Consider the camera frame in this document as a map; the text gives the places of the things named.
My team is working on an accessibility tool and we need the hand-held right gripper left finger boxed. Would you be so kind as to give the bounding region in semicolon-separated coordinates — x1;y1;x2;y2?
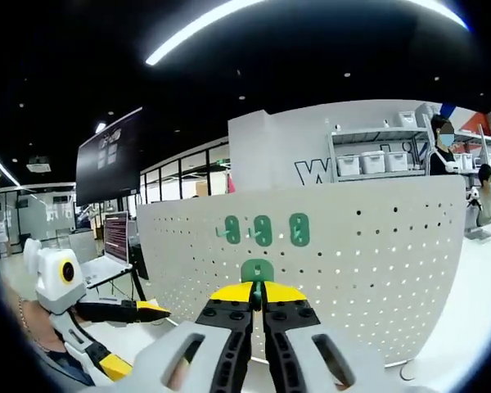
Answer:
131;282;255;393

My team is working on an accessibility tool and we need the silver chain bracelet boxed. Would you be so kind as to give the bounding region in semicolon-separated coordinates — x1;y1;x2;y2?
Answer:
17;297;51;354

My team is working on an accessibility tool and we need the person's left hand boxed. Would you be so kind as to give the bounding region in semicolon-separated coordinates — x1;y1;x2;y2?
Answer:
26;302;66;352

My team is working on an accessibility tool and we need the green hook assembly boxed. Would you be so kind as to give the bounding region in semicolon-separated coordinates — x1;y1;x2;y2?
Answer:
240;258;275;314
215;215;242;246
248;214;274;247
287;211;311;248

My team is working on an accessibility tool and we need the white perforated mounting plate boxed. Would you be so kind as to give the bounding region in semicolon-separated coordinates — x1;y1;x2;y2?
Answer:
137;174;466;381

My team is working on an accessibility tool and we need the open laptop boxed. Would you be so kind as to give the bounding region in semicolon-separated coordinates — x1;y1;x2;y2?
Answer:
79;210;134;290

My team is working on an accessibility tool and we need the ceiling light strip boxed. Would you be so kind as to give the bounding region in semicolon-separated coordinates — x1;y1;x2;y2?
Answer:
145;0;268;66

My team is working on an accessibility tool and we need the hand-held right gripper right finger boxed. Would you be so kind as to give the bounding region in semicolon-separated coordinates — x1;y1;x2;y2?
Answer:
261;281;397;393

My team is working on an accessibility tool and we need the metal storage shelf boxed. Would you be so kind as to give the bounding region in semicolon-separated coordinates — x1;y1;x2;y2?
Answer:
327;125;491;183

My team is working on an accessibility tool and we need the large black wall screen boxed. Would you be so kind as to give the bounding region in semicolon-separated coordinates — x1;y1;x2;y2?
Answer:
74;106;145;207

